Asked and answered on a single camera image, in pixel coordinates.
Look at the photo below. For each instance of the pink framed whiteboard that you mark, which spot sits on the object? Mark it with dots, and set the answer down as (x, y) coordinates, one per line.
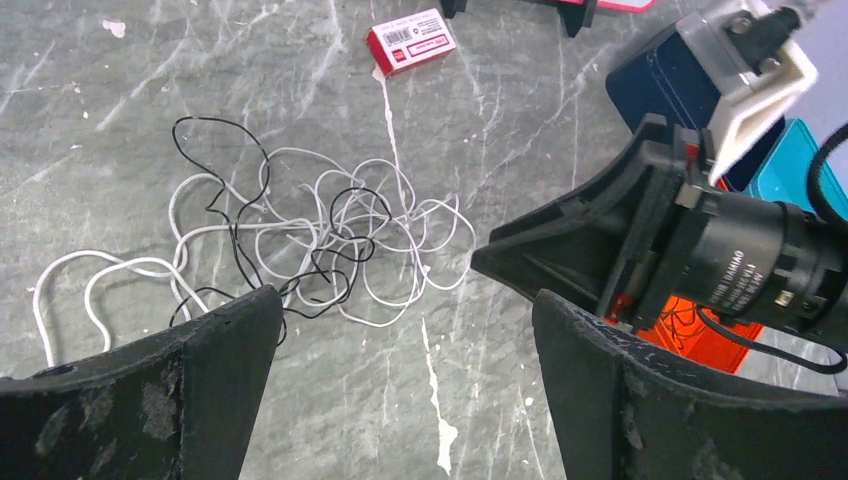
(628, 6)

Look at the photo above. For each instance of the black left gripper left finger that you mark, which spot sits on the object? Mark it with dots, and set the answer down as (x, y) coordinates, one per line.
(178, 404)

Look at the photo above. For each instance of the light blue plastic tray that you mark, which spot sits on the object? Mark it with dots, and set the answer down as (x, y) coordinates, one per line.
(783, 175)

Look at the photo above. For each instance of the black whiteboard stand foot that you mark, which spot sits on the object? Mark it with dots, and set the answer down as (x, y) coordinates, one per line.
(574, 16)
(450, 8)

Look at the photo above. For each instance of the small red white box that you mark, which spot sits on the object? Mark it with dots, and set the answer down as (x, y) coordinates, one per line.
(405, 43)

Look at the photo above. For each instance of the orange plastic tray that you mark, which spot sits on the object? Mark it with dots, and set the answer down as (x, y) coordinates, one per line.
(681, 331)

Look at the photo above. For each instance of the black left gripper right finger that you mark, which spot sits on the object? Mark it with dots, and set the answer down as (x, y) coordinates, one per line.
(623, 408)

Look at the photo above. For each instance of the dark navy plastic tray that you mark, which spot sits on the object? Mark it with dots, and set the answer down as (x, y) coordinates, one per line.
(664, 77)

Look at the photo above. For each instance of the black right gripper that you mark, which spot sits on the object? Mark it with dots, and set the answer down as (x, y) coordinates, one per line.
(649, 226)

